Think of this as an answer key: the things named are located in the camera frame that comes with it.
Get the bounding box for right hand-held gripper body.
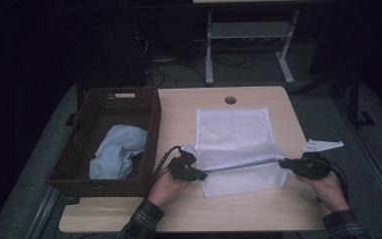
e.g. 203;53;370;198
291;138;344;181

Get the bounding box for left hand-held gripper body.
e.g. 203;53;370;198
167;143;202;183

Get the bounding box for white mesh laundry bag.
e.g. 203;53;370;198
181;107;290;199

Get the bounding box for light blue cloth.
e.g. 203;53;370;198
89;123;148;180

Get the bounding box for brown woven basket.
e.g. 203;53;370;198
45;87;163;198

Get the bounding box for person's left hand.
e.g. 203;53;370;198
147;166;191;209

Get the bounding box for person's right hand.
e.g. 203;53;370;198
295;169;351;213

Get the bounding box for black metal stand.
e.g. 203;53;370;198
327;64;376;129

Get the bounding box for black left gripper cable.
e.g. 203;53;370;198
144;144;182;198

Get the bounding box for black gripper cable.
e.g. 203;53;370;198
144;144;182;198
327;160;350;204

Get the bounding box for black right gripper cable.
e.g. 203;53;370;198
327;160;350;204

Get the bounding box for aluminium floor rail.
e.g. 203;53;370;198
24;186;62;239
351;123;382;215

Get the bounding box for black floor cables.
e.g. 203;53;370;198
144;53;257;88

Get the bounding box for white metal desk frame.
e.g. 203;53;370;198
204;8;301;86

